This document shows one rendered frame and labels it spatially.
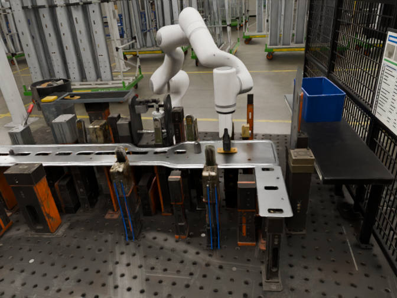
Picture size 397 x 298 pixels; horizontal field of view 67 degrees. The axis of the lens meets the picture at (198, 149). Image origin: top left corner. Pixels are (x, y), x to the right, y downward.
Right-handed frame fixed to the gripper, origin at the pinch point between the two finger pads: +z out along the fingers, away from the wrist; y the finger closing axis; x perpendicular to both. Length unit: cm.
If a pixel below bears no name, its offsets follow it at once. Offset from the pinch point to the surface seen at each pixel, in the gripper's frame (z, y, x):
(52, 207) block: 21, 16, -76
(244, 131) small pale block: -0.8, -10.8, 7.5
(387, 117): -15, 12, 55
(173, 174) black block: 4.1, 16.5, -20.0
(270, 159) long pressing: 3.2, 7.5, 17.3
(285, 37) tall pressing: 59, -678, 123
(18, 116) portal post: 91, -281, -325
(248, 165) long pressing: 3.5, 11.4, 8.4
